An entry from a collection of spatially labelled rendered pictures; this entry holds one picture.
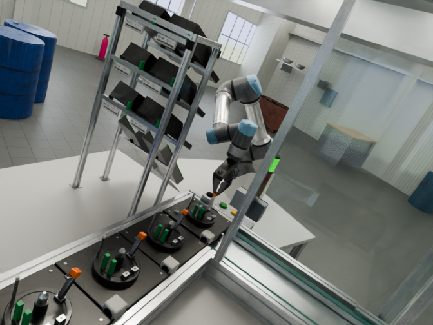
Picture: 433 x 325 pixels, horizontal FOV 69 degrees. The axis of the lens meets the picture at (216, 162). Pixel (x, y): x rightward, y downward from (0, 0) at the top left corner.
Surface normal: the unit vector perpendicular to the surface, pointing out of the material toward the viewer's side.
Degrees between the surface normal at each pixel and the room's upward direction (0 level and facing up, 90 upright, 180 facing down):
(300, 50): 90
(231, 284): 90
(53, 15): 90
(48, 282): 0
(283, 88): 90
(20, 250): 0
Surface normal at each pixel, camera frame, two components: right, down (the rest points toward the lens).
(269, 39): -0.71, -0.03
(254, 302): -0.46, 0.16
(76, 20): 0.58, 0.52
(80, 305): 0.38, -0.85
